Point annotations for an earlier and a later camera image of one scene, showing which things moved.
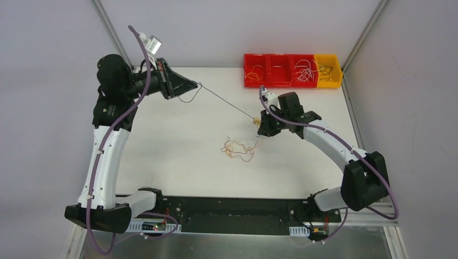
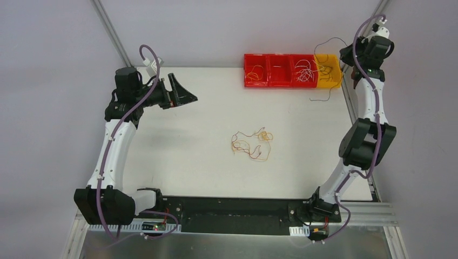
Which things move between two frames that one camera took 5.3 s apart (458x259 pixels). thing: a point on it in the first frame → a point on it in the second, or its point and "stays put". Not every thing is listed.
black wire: [327, 70] stays put
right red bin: [304, 70] stays put
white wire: [306, 69] stays put
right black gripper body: [273, 124] → [348, 56]
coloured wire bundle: [235, 148] → [258, 144]
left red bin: [256, 70] stays put
